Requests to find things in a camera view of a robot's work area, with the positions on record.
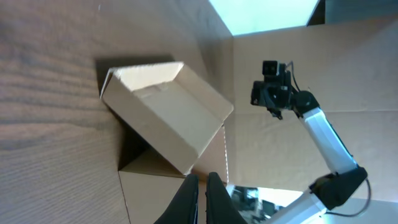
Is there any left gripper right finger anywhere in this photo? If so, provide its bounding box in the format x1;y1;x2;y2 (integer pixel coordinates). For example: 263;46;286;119
206;172;247;224

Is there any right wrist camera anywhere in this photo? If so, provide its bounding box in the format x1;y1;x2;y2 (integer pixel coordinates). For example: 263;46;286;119
262;60;286;76

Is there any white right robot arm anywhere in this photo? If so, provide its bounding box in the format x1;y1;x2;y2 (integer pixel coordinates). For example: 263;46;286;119
251;71;369;223

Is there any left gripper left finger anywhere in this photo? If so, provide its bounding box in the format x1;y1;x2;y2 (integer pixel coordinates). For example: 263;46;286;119
154;174;199;224

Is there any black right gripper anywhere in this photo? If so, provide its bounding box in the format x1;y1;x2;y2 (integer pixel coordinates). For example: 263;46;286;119
250;71;294;120

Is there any cardboard box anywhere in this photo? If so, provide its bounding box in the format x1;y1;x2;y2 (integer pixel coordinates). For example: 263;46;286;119
100;62;233;223

